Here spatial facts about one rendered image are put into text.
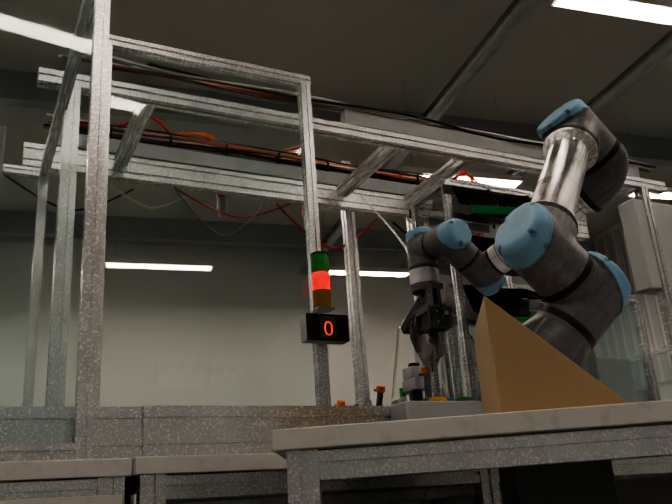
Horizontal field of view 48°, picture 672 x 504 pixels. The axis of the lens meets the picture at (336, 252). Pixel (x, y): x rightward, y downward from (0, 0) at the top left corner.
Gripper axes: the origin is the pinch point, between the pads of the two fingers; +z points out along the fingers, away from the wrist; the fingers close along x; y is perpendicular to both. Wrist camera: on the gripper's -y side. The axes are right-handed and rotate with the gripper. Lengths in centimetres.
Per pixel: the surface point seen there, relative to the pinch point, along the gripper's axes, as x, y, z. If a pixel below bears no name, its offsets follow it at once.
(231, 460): -58, 19, 22
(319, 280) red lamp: -20.5, -16.7, -26.2
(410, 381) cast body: -2.3, -5.9, 2.4
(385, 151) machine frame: 36, -67, -98
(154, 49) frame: -64, -20, -90
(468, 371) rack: 19.0, -10.0, -1.4
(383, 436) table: -50, 61, 23
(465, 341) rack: 19.3, -10.0, -9.6
